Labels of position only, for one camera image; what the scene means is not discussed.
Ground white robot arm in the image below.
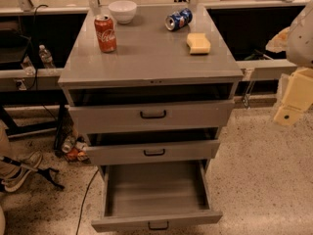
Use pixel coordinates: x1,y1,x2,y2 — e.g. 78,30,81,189
266,1,313,126

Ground beige sneaker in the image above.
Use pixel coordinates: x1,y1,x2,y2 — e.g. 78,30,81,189
0,151,43,193

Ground grey top drawer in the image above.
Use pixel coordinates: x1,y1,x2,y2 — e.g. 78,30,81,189
69,100,234,134

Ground clear plastic water bottle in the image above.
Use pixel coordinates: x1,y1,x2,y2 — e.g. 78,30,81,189
38,45,55,70

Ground grey drawer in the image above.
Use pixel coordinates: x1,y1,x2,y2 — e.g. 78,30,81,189
87,140,220,165
69,100,234,134
92,161,222,232

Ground blue soda can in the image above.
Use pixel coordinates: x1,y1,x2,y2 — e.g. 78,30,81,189
165,8,193,31

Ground red cola can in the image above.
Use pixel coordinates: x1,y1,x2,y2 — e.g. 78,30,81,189
94,15,116,53

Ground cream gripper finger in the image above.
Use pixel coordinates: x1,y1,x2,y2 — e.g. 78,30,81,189
265,27,290,53
273,68,313,126

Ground grey drawer cabinet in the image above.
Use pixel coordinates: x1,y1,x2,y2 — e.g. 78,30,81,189
58,3,245,168

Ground black floor cable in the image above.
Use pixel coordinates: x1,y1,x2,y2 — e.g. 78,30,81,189
74,168,100,235

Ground yellow sponge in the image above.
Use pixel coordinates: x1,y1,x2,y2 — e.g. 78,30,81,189
187,33,211,55

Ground grey middle drawer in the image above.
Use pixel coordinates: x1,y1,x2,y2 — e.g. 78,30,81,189
87,140,220,165

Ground white bowl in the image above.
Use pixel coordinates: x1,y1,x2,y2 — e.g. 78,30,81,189
109,0,137,24

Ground bottles on floor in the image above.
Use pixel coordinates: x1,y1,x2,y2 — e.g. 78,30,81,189
62,135,88,163

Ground grey bottom drawer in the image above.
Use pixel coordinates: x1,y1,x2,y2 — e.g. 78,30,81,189
92,161,222,232

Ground black tripod stand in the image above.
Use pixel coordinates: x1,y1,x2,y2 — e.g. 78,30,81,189
0,156,65,190

